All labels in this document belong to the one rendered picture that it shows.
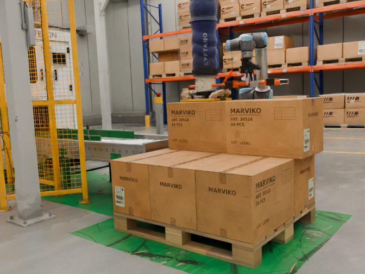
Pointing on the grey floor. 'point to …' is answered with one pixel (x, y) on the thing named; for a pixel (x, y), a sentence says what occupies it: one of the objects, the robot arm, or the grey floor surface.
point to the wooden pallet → (182, 241)
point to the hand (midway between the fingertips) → (250, 83)
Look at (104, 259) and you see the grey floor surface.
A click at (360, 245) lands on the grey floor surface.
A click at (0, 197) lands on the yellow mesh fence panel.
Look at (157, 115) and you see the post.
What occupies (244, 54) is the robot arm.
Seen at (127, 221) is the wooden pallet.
